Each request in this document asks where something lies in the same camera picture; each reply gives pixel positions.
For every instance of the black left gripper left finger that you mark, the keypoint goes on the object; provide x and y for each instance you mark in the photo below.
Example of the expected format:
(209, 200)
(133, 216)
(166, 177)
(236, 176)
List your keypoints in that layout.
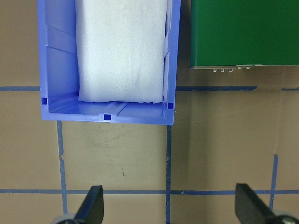
(91, 210)

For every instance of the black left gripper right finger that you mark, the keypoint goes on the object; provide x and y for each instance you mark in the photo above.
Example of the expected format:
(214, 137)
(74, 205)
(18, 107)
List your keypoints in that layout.
(249, 208)

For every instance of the white foam pad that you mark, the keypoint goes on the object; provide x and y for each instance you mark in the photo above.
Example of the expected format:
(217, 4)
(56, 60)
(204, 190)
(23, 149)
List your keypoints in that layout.
(120, 50)

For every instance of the green conveyor belt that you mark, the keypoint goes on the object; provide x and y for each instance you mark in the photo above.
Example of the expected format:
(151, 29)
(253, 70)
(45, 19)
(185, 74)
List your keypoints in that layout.
(244, 33)

